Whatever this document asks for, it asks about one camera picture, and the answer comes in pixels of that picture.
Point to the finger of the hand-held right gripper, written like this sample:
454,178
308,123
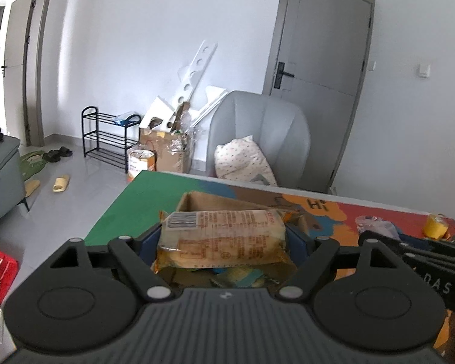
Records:
424,249

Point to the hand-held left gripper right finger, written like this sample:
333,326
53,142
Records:
296,244

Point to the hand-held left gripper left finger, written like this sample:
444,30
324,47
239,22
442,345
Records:
151,244

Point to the blue green snack packet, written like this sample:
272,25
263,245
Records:
242,277

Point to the brown cardboard box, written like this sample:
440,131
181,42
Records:
197,201

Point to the orange-brown bread packet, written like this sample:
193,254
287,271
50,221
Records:
223,239

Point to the yellow tape roll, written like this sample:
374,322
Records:
435,227

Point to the white orange bucket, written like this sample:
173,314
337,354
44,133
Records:
141,165

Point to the cardboard box with plastic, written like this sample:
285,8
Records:
167,151

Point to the white dotted pillow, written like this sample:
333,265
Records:
242,161

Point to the yellow slipper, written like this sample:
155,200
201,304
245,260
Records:
32,188
61,183

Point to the black shoe rack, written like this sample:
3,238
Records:
106,140

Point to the grey armchair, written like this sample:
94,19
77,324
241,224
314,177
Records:
265,129

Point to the blue item on rack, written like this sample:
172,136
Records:
126,118

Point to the black sandals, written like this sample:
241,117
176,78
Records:
57,154

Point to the green floor rug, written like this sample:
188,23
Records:
32,163

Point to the red bag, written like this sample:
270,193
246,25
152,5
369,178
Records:
0,269

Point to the grey green sofa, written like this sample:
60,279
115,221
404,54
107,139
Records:
2,182

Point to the grey door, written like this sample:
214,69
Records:
318,83

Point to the white foam board with holes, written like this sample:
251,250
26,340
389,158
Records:
191,79

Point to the open grey doorway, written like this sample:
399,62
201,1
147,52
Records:
19,64

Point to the white light switch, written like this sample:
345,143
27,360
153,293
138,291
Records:
424,70

